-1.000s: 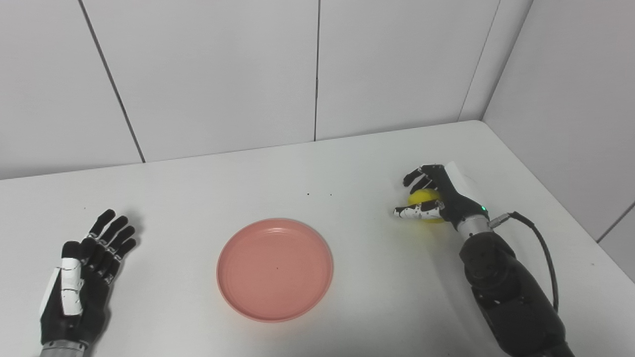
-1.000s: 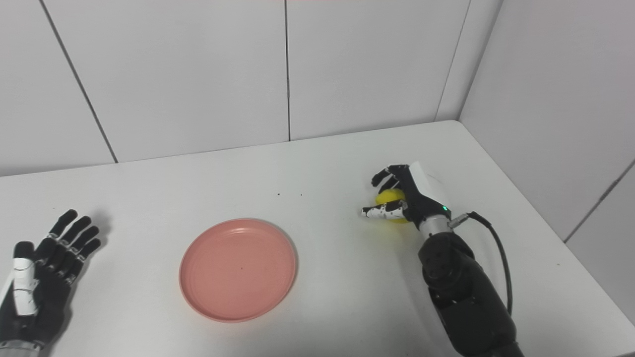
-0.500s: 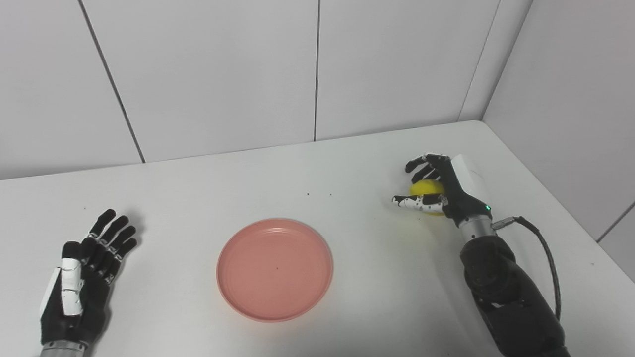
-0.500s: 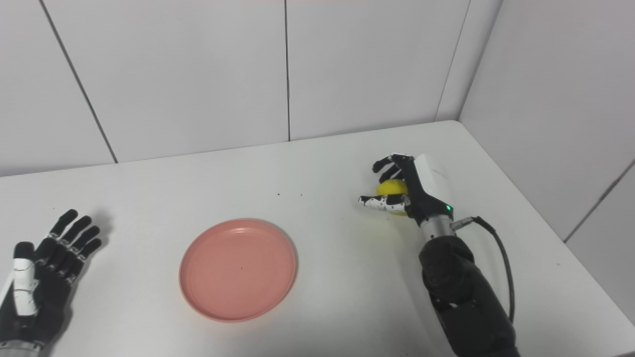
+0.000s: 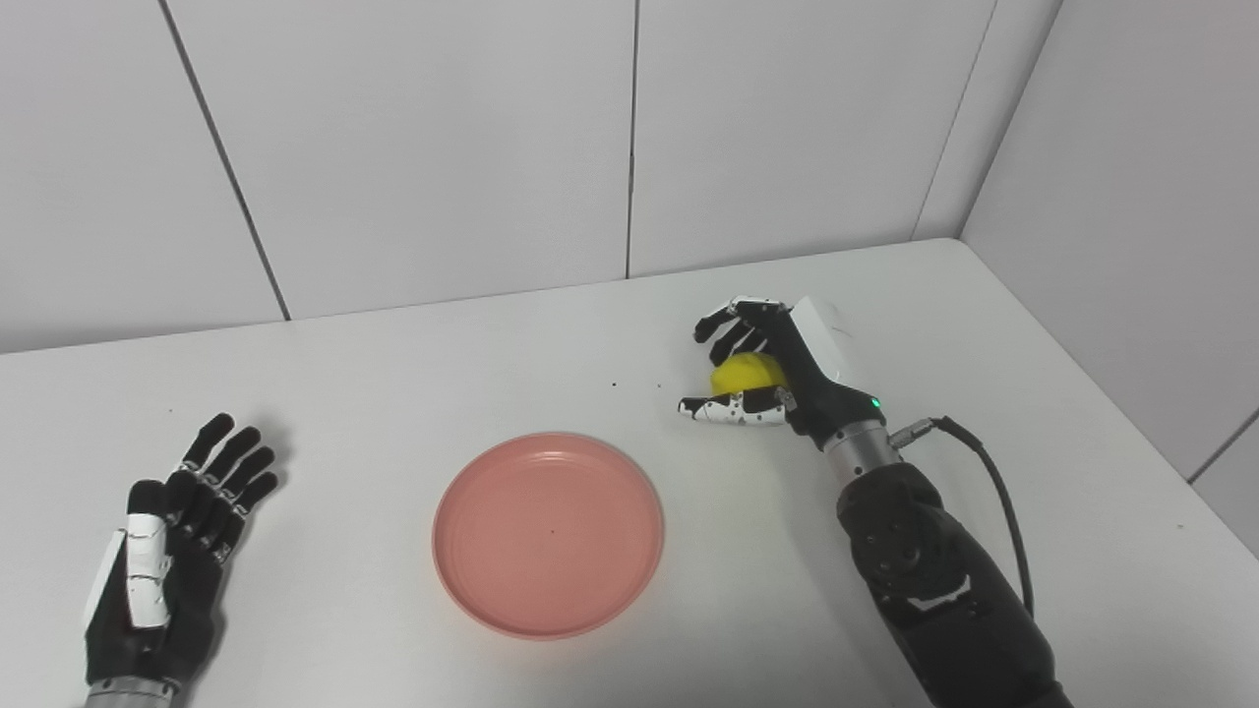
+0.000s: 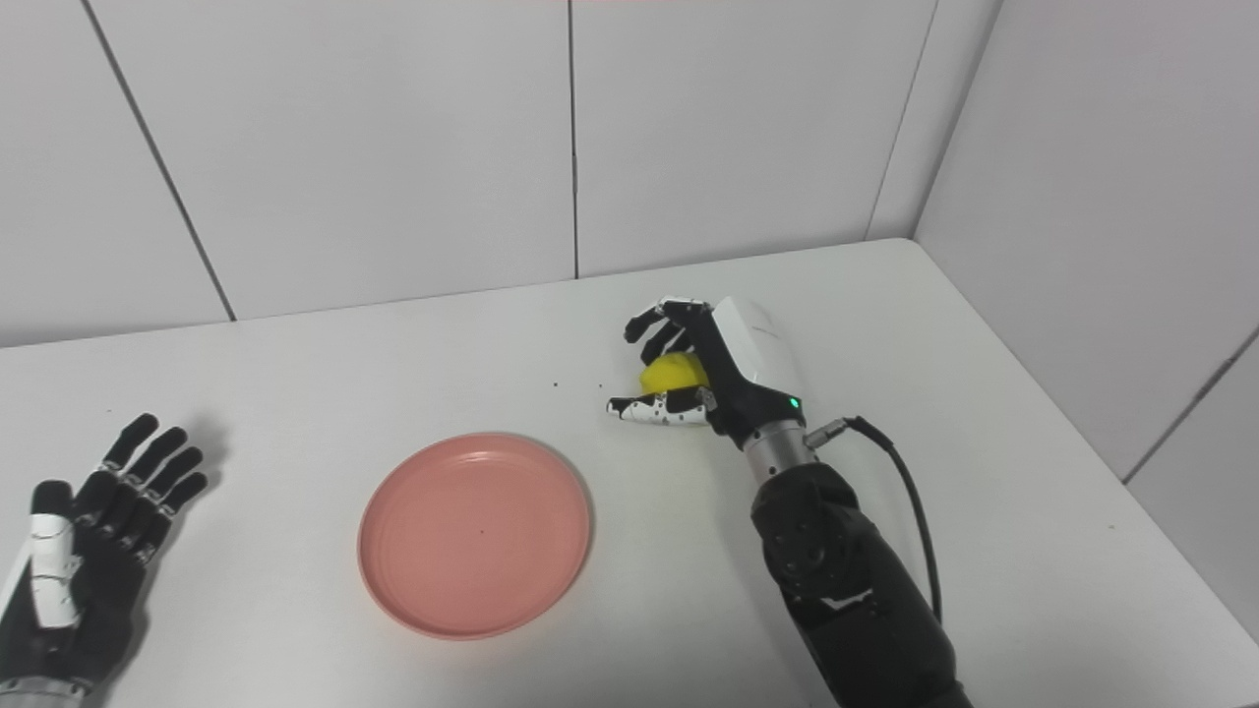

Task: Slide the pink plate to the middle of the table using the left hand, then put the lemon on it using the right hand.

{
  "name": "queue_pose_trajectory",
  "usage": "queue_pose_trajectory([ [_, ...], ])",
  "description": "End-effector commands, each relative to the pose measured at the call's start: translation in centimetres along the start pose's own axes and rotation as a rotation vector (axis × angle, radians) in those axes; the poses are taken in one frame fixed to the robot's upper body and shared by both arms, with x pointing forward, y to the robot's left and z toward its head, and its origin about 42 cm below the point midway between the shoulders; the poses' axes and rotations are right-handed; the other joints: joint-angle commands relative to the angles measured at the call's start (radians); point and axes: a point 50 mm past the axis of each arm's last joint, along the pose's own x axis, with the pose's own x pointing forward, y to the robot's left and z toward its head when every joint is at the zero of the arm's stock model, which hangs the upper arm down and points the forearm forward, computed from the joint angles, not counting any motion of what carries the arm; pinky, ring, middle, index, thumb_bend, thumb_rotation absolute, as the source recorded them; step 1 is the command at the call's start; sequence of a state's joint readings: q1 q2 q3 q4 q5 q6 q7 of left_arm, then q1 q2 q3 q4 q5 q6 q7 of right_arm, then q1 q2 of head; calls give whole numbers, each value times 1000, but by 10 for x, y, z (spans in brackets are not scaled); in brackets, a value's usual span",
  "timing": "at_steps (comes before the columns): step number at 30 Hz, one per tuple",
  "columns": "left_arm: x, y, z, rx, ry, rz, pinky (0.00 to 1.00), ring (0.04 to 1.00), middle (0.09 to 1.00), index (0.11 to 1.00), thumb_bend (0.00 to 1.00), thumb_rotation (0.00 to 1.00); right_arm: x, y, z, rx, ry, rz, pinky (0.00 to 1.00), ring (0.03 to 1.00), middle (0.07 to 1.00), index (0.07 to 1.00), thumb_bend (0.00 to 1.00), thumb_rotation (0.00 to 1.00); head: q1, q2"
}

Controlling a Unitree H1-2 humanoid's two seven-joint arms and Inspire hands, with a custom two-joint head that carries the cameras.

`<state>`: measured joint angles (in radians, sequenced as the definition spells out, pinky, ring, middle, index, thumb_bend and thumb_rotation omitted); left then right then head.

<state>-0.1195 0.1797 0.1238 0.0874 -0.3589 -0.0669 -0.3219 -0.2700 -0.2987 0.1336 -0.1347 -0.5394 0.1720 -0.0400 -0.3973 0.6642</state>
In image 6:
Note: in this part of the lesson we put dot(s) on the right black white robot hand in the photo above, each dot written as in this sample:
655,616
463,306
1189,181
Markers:
752,374

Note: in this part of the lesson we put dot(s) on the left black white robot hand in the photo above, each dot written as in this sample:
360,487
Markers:
93,580

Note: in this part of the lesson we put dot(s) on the yellow lemon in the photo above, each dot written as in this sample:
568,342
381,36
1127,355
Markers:
674,374

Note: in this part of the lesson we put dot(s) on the pink round plate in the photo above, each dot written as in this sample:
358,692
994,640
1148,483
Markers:
474,536

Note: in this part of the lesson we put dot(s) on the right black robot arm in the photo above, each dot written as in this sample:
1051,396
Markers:
836,580

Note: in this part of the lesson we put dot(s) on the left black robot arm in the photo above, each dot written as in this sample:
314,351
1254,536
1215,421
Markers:
34,693

